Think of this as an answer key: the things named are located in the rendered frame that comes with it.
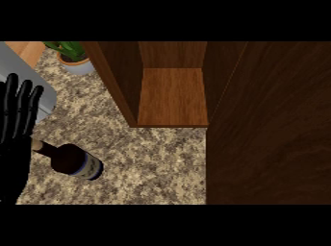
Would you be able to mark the dark wooden cabinet door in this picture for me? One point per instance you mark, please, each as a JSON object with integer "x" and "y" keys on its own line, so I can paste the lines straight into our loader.
{"x": 276, "y": 128}

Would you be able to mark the pale wooden board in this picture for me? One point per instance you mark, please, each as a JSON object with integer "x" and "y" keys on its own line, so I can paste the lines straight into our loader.
{"x": 28, "y": 51}

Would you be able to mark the dark wine bottle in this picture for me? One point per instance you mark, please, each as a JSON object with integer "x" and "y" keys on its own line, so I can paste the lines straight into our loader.
{"x": 70, "y": 160}

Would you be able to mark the green plant in pot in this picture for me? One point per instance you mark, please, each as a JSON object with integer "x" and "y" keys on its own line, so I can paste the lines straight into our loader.
{"x": 72, "y": 57}

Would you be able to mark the grey appliance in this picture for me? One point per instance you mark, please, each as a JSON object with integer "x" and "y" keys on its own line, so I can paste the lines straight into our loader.
{"x": 10, "y": 73}

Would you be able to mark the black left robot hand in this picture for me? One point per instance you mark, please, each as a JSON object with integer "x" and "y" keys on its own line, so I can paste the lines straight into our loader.
{"x": 4, "y": 134}

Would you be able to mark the open wooden cabinet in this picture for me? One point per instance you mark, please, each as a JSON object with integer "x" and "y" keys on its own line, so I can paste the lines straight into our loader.
{"x": 171, "y": 96}

